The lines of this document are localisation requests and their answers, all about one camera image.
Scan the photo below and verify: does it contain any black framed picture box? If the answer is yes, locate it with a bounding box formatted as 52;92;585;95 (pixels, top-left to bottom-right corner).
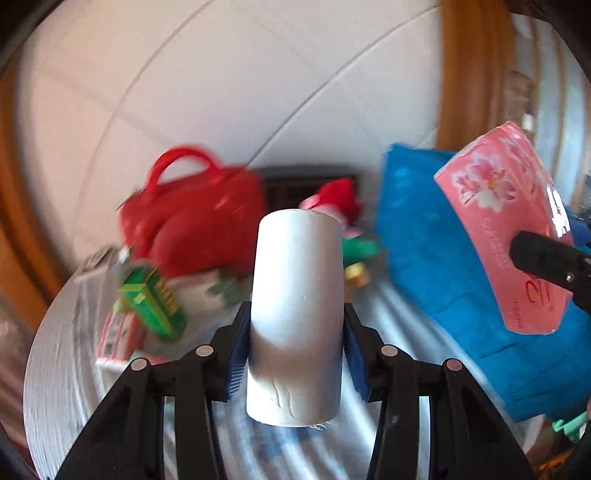
252;164;359;213

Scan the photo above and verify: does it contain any green plush toy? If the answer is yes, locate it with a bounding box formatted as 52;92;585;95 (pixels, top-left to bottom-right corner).
342;236;379;266

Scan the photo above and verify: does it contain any red and white flat box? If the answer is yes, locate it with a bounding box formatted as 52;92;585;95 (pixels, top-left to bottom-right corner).
95;312;146;372

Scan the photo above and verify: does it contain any pink pig plush red dress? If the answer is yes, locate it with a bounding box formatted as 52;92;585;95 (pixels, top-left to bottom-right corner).
298;177;363;227

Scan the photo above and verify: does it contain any pink tissue pack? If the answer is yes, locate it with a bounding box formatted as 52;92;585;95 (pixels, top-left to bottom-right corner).
434;122;573;334

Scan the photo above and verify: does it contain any white cylinder bottle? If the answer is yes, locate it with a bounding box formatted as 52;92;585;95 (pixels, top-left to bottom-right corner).
246;209;344;427

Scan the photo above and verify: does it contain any green and white carton box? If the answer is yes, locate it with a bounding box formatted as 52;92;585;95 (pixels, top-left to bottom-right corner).
119;265;187;340

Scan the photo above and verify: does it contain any wooden door frame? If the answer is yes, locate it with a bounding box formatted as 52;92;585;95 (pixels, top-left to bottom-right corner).
436;0;515;151

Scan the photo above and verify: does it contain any blue plastic bin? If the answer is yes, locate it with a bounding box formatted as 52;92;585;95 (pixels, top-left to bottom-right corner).
376;144;590;421

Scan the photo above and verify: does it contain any red bear-shaped handbag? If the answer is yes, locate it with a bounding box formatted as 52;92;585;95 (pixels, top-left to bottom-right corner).
119;146;266;278

